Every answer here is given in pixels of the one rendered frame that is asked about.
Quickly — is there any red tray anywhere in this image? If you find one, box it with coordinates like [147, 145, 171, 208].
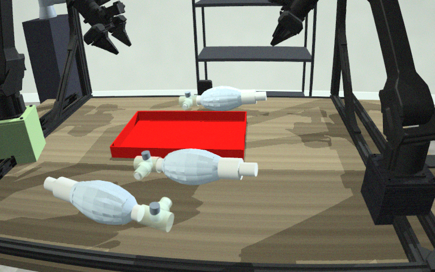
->
[110, 111, 246, 161]

